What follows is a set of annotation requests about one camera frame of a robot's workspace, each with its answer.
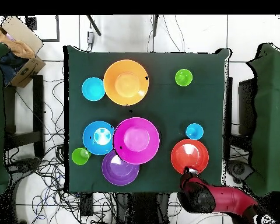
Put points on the large red bowl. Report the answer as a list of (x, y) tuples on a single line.
[(189, 155)]

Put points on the blue cup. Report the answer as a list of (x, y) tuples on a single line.
[(194, 131)]

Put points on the large pink bowl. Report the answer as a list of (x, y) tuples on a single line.
[(136, 140)]

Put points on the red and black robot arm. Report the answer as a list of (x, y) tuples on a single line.
[(226, 198)]

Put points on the purple bowl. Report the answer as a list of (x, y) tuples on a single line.
[(119, 173)]

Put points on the dark green table cloth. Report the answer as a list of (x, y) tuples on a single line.
[(177, 105)]

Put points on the black side furniture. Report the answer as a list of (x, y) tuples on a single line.
[(247, 105)]

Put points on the green cup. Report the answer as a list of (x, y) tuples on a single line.
[(79, 157), (183, 77)]

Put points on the medium blue bowl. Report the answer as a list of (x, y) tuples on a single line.
[(88, 140)]

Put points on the large orange bowl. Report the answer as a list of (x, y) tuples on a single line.
[(126, 82)]

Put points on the small light blue bowl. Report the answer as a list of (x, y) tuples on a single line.
[(93, 89)]

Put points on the black tripod leg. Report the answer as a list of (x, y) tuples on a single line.
[(94, 25), (155, 25)]

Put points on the grey power adapter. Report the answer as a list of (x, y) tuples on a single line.
[(90, 37)]

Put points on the cardboard box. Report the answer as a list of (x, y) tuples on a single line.
[(25, 70)]

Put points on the brown cloth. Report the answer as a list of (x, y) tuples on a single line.
[(18, 46)]

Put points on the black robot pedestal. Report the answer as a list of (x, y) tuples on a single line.
[(142, 210)]

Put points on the black stool frame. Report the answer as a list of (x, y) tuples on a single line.
[(38, 105)]

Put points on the black square frame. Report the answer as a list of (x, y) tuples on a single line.
[(57, 30)]

